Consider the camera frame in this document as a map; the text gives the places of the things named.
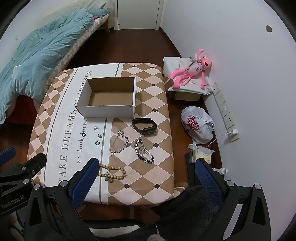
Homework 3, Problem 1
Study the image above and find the white power strip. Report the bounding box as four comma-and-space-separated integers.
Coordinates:
211, 82, 240, 142

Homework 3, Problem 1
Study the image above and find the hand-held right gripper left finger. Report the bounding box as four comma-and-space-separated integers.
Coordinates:
23, 158, 100, 241

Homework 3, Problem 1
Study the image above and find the black smartwatch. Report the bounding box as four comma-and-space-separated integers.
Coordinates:
132, 118, 158, 137

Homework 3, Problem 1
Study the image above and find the white cable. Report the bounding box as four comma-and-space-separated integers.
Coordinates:
207, 133, 229, 149

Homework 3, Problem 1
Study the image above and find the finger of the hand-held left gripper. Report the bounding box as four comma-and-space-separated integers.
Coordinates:
0, 152, 47, 184
0, 147, 16, 166

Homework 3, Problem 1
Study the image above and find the red bed base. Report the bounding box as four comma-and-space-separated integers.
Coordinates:
14, 94, 38, 121

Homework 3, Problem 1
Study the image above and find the white door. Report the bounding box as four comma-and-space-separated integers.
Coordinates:
114, 0, 162, 30

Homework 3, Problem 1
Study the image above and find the thin silver chain bracelet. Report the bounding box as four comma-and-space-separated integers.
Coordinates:
109, 131, 130, 154

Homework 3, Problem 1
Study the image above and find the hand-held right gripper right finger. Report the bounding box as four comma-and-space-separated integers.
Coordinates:
195, 159, 271, 241

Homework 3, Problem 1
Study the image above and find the teal blanket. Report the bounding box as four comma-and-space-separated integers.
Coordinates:
0, 9, 111, 124

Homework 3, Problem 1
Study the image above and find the crumpled white tissue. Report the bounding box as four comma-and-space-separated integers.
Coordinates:
187, 144, 215, 163

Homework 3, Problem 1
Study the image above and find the white cardboard box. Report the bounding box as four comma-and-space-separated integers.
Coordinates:
75, 77, 137, 118

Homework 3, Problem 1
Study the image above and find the white plastic bag red print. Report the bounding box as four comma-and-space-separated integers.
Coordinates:
181, 107, 214, 144

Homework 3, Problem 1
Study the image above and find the brown cardboard box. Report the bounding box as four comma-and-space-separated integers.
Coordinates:
168, 89, 201, 101

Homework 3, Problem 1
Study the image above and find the thick silver chain bracelet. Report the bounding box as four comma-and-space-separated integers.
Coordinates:
134, 138, 155, 164

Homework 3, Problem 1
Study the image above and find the black flat object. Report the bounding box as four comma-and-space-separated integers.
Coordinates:
185, 152, 197, 165

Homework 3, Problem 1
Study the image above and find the dark fuzzy cloth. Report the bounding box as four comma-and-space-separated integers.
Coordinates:
150, 184, 228, 241

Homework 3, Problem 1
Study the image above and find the pink plush toy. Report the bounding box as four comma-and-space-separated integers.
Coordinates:
170, 49, 214, 90

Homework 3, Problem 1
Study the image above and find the wooden bead bracelet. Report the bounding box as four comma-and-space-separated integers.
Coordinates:
99, 163, 127, 182

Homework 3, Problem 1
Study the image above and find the checkered printed tablecloth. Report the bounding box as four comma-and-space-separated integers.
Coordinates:
27, 62, 177, 205

